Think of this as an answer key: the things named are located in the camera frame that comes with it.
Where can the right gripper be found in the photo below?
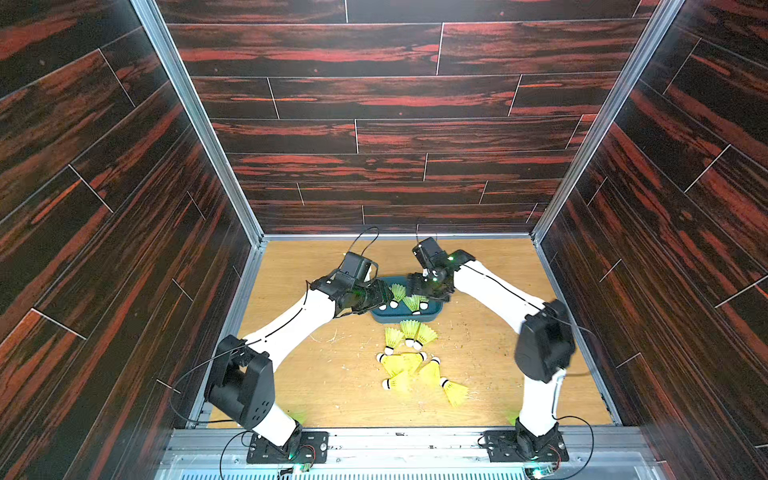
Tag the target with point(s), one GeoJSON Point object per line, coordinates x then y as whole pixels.
{"type": "Point", "coordinates": [427, 285]}

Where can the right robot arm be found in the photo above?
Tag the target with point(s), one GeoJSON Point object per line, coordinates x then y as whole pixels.
{"type": "Point", "coordinates": [545, 343]}

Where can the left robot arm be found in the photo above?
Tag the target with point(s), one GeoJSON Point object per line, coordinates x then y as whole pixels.
{"type": "Point", "coordinates": [241, 379]}

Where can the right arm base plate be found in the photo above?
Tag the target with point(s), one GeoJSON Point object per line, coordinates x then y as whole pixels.
{"type": "Point", "coordinates": [513, 446]}

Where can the aluminium front rail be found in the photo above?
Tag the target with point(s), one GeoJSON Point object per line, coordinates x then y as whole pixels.
{"type": "Point", "coordinates": [601, 452]}

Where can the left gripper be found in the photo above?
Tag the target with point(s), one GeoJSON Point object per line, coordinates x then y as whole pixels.
{"type": "Point", "coordinates": [379, 295]}

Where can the teal plastic storage box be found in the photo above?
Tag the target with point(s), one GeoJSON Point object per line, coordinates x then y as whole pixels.
{"type": "Point", "coordinates": [426, 312]}

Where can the yellow shuttlecock pile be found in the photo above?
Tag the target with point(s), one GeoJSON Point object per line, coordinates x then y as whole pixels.
{"type": "Point", "coordinates": [392, 364]}

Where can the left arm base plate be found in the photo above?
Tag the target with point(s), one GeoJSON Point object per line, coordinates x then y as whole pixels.
{"type": "Point", "coordinates": [309, 447]}

